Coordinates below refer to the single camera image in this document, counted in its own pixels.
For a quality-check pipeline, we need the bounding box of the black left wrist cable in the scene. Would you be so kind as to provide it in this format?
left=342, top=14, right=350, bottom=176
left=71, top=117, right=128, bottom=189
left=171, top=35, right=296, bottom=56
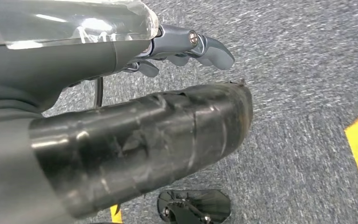
left=94, top=77, right=104, bottom=108

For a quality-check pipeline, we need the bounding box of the black robot foot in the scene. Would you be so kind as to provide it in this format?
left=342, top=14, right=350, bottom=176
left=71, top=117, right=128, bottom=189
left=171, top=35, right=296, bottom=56
left=157, top=189, right=232, bottom=224

